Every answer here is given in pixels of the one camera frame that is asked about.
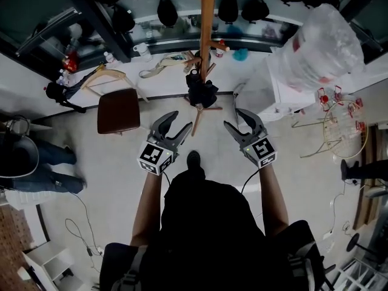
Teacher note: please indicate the person's left black shoe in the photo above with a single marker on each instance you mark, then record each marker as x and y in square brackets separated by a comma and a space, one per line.
[193, 160]

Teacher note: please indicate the white low ledge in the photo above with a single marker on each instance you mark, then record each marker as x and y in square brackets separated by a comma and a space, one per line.
[163, 85]

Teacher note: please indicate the black umbrella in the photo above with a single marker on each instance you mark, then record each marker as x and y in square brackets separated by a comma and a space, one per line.
[201, 92]

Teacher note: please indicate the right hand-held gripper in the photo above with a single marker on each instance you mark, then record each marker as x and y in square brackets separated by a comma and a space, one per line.
[260, 150]

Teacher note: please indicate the red clasp glass jar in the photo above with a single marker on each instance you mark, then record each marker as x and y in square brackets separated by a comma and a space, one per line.
[360, 126]
[354, 108]
[338, 92]
[323, 99]

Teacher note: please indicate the person's right forearm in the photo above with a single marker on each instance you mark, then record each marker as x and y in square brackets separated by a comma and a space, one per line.
[272, 202]

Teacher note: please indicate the brown seat wooden chair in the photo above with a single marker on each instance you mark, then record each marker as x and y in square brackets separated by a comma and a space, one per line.
[119, 111]

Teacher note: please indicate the teal fluffy cloth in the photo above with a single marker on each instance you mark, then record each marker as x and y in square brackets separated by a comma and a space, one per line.
[240, 54]

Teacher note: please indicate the person's left forearm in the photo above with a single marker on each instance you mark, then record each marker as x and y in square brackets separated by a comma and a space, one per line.
[148, 208]

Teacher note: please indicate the red packet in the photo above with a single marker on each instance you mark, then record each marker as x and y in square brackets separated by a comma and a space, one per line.
[70, 62]

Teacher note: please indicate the white shelf unit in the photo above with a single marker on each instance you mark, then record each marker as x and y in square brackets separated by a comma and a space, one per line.
[51, 265]

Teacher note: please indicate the black framed window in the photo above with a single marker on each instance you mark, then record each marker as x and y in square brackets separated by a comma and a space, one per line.
[373, 17]
[45, 26]

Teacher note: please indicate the white power strip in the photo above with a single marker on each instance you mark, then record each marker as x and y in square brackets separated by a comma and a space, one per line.
[328, 235]
[100, 250]

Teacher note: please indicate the white water dispenser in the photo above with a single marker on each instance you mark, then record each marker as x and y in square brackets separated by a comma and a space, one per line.
[260, 99]

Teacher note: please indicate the black round-base stand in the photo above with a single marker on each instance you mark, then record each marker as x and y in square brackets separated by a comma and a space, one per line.
[352, 242]

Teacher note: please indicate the red label white bottle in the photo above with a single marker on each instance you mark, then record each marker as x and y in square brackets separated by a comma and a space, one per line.
[219, 49]

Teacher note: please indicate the person's black clothing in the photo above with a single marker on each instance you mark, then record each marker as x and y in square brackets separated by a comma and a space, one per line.
[212, 238]

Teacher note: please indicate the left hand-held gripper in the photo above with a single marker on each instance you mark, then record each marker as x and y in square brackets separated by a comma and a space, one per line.
[153, 158]

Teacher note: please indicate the group of black caps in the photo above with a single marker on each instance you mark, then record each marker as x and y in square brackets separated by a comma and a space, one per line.
[167, 11]

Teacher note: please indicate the wooden coat stand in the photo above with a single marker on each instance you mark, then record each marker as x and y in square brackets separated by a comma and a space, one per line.
[207, 11]

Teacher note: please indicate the small clear bottle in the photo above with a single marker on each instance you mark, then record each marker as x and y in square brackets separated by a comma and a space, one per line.
[109, 58]

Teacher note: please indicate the plastic-wrapped water jug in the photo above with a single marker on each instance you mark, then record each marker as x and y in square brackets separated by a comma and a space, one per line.
[327, 47]

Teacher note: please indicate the beige tote bag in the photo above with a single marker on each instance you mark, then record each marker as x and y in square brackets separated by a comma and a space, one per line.
[169, 61]

